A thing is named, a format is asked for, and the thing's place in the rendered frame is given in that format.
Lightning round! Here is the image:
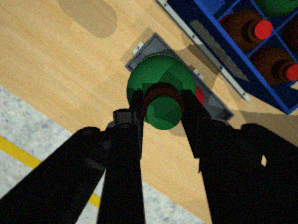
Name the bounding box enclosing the dark grey tray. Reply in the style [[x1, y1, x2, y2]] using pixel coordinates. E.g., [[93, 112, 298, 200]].
[[125, 33, 234, 121]]

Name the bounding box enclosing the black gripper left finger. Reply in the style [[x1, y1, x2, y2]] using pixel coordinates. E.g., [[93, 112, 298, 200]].
[[0, 90, 146, 224]]

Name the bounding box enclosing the red cola bottle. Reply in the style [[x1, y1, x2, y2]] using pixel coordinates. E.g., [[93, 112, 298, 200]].
[[196, 85, 204, 106]]

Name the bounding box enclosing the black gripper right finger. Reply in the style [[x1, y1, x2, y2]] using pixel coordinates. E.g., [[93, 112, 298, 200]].
[[181, 89, 298, 224]]

